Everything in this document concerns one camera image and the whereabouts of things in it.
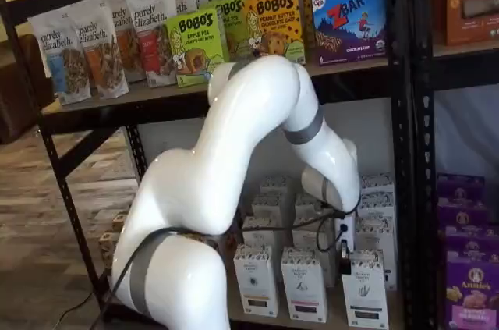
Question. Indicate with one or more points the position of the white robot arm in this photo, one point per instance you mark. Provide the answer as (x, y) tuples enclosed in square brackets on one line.
[(234, 131)]

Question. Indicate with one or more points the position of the granola bag blue label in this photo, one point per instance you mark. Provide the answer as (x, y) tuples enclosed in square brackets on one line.
[(62, 61)]

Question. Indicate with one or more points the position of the purple Annie's box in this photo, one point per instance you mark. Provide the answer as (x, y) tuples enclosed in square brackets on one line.
[(473, 248), (473, 299), (460, 187), (464, 215)]

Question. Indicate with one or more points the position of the white box orange strip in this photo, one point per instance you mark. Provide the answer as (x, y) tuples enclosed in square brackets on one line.
[(255, 283)]

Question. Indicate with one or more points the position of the black metal shelf rack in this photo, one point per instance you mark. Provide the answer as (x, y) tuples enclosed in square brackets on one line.
[(397, 150)]

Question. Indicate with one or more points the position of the white box pink strip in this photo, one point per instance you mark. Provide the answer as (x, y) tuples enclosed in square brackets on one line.
[(304, 287)]

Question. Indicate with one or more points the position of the white leaf-print pantry box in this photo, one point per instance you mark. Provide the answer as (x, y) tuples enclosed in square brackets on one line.
[(376, 236), (269, 205), (277, 185), (308, 236), (376, 205), (265, 234), (378, 183), (308, 205)]

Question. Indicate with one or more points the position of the blue Zbar box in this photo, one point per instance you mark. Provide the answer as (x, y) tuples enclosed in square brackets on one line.
[(349, 25)]

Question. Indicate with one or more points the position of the tan granola box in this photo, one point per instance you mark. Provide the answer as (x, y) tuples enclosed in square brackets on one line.
[(107, 248), (120, 221)]

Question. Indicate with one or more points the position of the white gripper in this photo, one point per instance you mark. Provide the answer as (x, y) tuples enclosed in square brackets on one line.
[(345, 228)]

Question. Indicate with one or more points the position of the wooden shelf board with snacks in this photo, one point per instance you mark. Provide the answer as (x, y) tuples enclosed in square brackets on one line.
[(156, 98)]

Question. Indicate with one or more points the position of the granola bag red label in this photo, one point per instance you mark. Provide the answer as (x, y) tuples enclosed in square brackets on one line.
[(154, 33)]

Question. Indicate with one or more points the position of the green Bobo's apple pie box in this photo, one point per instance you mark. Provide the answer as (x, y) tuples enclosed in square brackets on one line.
[(234, 25), (195, 49)]

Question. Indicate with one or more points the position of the grey duct tape band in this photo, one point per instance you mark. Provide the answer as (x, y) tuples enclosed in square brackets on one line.
[(142, 279), (304, 133), (238, 68), (326, 189)]

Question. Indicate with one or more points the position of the dark brown couch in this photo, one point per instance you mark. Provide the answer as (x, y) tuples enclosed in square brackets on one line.
[(19, 92)]

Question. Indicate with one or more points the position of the white box green strip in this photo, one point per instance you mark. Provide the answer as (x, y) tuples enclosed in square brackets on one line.
[(364, 291)]

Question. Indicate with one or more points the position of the black metal neighbour rack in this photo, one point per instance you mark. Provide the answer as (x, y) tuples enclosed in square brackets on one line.
[(425, 150)]

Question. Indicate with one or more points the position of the neighbour rack wooden board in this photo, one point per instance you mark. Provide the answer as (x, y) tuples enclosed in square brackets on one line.
[(468, 51)]

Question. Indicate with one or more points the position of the granola bag orange label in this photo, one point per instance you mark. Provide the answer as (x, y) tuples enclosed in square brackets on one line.
[(103, 53), (126, 33)]

